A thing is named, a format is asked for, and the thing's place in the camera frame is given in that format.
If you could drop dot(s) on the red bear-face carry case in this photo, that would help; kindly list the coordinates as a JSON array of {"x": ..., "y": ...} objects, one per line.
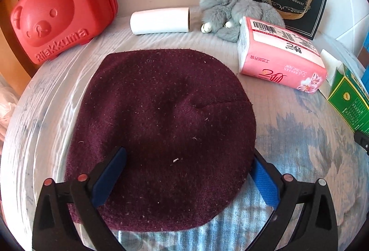
[{"x": 63, "y": 3}]

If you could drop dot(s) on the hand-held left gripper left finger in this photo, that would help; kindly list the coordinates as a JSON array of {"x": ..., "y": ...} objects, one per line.
[{"x": 111, "y": 173}]

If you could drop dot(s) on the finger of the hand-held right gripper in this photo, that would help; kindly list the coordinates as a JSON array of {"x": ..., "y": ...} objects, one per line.
[{"x": 362, "y": 142}]

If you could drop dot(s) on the pink tissue pack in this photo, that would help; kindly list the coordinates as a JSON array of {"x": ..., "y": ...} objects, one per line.
[{"x": 276, "y": 60}]

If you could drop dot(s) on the wooden headboard frame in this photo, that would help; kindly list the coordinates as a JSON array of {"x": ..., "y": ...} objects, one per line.
[{"x": 17, "y": 37}]

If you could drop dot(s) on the white striped bed sheet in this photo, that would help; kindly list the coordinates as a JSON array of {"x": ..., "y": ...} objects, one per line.
[{"x": 302, "y": 147}]

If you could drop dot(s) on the green cardboard box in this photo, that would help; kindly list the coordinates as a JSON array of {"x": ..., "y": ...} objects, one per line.
[{"x": 351, "y": 104}]

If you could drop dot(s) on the blue plastic crate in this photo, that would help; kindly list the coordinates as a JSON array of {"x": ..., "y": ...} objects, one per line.
[{"x": 366, "y": 57}]

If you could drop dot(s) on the white paper roll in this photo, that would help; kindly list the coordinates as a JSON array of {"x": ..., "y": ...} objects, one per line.
[{"x": 158, "y": 20}]

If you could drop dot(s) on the clear plastic bag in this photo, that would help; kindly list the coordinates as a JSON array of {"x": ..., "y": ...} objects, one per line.
[{"x": 7, "y": 98}]

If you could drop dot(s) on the grey fluffy plush toy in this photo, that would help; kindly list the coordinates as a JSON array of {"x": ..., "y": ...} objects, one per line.
[{"x": 230, "y": 6}]

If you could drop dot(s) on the maroon wool beret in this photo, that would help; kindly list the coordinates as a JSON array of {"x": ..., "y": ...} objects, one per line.
[{"x": 161, "y": 130}]

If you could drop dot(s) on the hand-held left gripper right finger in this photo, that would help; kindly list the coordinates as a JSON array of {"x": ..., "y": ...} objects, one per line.
[{"x": 263, "y": 181}]

